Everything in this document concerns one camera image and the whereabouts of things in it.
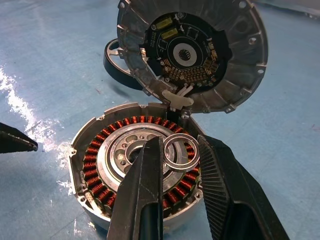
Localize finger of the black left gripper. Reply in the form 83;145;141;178
0;121;39;155

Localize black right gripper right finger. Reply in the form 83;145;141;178
196;134;291;240

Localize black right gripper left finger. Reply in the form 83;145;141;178
106;136;165;240

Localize silver motor housing copper windings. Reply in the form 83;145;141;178
69;101;205;226

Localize silver bearing ring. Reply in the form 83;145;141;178
163;133;199;171

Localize silver motor lid circuit board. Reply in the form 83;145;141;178
116;0;269;116

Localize white plastic wire connector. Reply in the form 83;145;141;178
161;83;194;111

